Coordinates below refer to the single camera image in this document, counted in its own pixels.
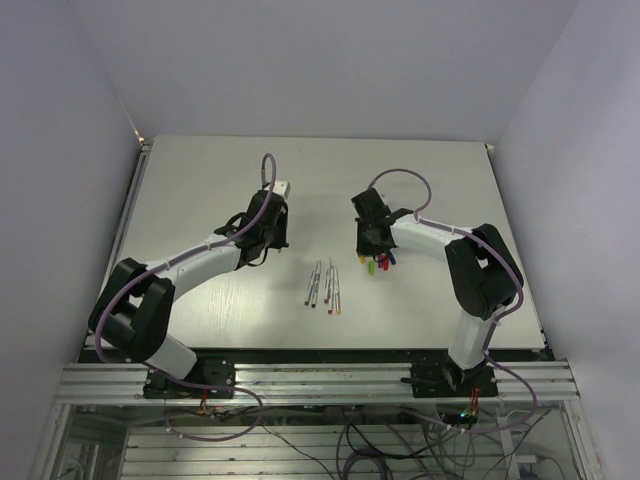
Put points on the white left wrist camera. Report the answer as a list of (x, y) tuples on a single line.
[(282, 188)]

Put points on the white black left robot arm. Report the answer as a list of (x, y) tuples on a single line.
[(133, 310)]

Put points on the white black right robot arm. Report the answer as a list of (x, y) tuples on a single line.
[(486, 280)]

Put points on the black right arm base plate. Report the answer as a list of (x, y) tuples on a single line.
[(447, 380)]

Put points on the blue ended white pen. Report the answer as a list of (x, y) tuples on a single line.
[(315, 285)]

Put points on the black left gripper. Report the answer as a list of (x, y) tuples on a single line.
[(280, 240)]

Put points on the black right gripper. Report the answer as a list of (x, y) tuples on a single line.
[(363, 249)]

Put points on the aluminium extrusion frame rail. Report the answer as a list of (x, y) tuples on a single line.
[(297, 384)]

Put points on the orange ended white pen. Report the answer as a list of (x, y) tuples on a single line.
[(337, 293)]

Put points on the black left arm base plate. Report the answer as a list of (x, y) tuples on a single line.
[(208, 379)]

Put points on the green ended white pen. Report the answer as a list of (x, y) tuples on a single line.
[(311, 285)]

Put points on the purple ended white pen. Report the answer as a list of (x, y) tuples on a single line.
[(328, 282)]

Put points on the red ended white pen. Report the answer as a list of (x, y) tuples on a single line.
[(330, 308)]

